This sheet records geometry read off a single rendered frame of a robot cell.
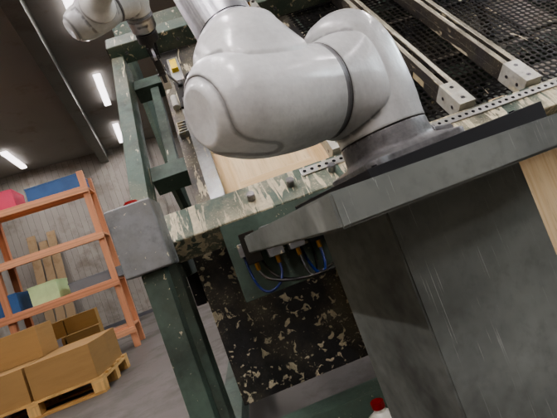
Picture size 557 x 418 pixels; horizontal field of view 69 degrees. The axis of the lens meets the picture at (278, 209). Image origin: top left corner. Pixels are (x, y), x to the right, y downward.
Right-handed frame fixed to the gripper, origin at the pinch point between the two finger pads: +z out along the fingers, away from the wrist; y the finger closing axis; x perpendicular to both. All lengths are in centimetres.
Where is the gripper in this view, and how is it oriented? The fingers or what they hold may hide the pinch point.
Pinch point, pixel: (165, 80)
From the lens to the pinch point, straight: 170.0
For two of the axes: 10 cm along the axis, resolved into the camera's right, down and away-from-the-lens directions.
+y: 3.2, 7.1, -6.3
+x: 9.4, -3.4, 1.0
